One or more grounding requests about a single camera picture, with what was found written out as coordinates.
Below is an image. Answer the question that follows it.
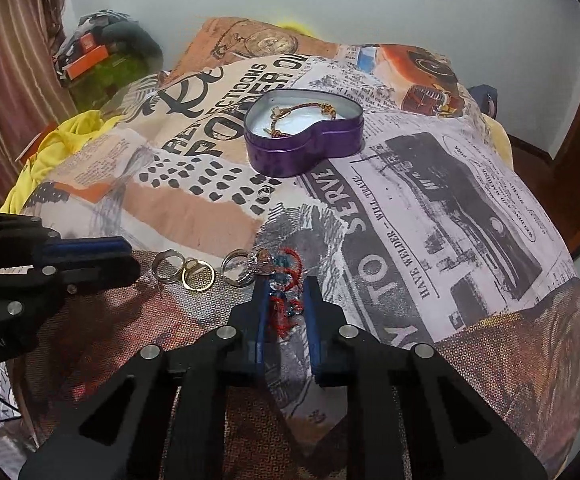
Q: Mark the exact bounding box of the purple heart-shaped tin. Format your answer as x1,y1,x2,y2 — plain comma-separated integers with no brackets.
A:
244,89,364,178

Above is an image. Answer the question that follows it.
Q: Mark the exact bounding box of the silver ring with stone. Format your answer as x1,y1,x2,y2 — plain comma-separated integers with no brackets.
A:
248,252,274,277

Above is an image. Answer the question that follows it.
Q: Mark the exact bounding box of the blue cloth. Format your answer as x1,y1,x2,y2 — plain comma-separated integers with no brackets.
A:
470,85,499,119

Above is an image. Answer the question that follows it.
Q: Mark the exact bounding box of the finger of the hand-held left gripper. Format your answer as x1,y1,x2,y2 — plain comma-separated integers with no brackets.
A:
0,210,133,268
0,254,142,332

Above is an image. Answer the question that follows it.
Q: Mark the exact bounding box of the green bag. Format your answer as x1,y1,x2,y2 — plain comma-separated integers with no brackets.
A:
52,10,165,111

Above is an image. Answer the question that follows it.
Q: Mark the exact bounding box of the gold chain bracelet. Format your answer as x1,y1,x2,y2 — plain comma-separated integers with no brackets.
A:
269,101,352,139

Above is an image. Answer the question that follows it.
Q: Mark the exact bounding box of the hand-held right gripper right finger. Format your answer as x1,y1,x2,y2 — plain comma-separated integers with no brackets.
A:
303,275,552,480

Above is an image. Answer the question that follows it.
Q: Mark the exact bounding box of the yellow cloth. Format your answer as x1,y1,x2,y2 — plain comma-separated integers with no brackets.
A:
0,110,126,213

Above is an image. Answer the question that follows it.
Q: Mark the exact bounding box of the red and blue beaded bracelet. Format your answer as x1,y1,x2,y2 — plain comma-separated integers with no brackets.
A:
262,247,305,341

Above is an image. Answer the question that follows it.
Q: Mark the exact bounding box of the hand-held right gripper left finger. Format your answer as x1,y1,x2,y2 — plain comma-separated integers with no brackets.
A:
17,276,272,480

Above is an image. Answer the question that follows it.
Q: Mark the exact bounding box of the striped curtain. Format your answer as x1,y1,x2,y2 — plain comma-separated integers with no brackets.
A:
0,0,78,211

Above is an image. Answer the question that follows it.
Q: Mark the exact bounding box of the wide silver ring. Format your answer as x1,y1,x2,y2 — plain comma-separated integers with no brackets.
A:
151,250,182,282

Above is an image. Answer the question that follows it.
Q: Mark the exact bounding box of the patterned silver ring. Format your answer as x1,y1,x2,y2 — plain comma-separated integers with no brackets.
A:
220,251,252,289

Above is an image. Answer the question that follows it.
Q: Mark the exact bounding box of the gold ring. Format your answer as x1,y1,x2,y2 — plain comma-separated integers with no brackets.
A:
180,258,216,292

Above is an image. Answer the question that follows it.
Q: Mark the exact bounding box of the printed blanket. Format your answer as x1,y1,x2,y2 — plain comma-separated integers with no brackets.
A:
20,17,580,476

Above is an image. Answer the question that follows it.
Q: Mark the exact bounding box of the orange box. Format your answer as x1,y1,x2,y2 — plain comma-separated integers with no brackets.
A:
62,45,110,81

